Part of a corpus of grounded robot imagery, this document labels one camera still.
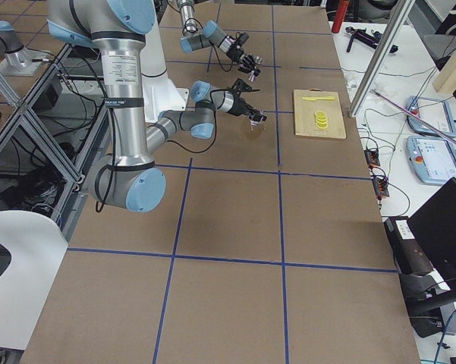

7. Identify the red bottle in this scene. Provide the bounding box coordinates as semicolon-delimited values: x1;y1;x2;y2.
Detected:
331;0;351;33

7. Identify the teach pendant far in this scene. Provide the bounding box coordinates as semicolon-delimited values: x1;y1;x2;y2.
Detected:
406;96;456;138

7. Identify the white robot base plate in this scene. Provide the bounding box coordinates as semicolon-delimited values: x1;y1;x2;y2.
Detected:
142;74;189;123

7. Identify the yellow plastic knife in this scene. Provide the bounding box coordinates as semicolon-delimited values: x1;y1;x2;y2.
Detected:
301;96;336;102

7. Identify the green handled reacher tool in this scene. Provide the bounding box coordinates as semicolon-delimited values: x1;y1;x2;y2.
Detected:
370;89;456;146

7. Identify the black box with label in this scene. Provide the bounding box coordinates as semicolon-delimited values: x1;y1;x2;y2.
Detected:
384;216;433;276

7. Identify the teach pendant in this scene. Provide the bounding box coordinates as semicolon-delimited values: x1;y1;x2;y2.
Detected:
406;136;456;186
406;96;456;138

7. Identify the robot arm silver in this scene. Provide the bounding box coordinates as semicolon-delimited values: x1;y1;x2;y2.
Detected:
48;1;266;212
175;0;263;82

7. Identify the aluminium frame post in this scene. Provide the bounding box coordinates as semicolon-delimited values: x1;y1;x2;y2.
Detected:
348;0;415;118

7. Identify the teach pendant near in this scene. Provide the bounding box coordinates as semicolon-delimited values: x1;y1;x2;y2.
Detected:
406;136;456;186

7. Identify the bamboo cutting board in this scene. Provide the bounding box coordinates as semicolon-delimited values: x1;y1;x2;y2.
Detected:
293;89;346;140

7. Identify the black handled tool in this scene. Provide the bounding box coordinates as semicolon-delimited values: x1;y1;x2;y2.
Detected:
345;27;383;53

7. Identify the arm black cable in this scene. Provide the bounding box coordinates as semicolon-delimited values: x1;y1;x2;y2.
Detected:
166;128;219;155
206;41;240;75

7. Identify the white crumpled tissue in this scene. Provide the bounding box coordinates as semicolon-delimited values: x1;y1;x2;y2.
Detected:
344;72;361;91

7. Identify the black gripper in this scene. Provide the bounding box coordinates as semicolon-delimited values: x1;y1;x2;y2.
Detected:
227;45;263;75
229;98;267;124

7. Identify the black monitor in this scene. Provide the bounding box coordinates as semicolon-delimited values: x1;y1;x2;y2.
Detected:
407;177;456;289

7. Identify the lemon slice front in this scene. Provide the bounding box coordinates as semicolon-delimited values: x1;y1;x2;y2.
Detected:
316;123;328;130

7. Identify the blue tape line lengthwise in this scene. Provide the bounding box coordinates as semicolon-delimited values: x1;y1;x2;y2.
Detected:
270;5;290;363

